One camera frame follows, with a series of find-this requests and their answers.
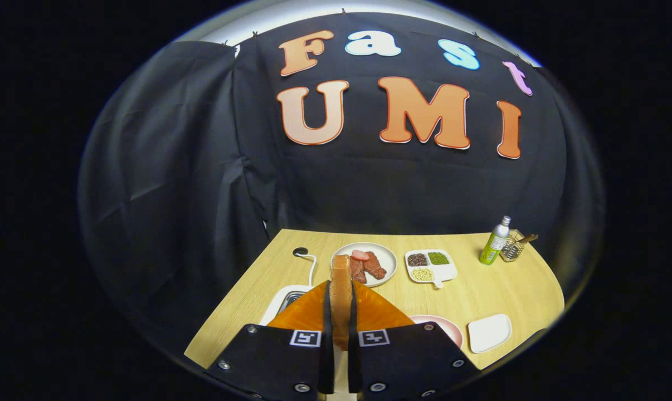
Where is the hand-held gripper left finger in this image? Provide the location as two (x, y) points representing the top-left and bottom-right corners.
(205, 280), (337, 397)

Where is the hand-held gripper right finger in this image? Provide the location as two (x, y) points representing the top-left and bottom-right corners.
(347, 280), (481, 398)

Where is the brown toasted bread slice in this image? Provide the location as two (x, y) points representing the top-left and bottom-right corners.
(330, 254), (353, 350)

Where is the pink round plate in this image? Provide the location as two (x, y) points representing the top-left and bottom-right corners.
(410, 315), (464, 349)

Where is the white toaster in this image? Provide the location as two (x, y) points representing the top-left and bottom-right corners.
(260, 285), (314, 326)

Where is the white square plate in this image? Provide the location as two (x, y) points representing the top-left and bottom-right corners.
(468, 314), (513, 354)

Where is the white divided dish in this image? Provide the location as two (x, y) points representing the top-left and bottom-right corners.
(405, 249), (458, 289)

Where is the grey round plate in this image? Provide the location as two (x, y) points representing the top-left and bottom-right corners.
(330, 242), (398, 288)

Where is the silver bottle with green label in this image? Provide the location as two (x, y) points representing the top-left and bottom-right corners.
(479, 216), (512, 266)

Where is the metal wire cutlery holder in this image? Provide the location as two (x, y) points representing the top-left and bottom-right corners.
(500, 229), (527, 262)

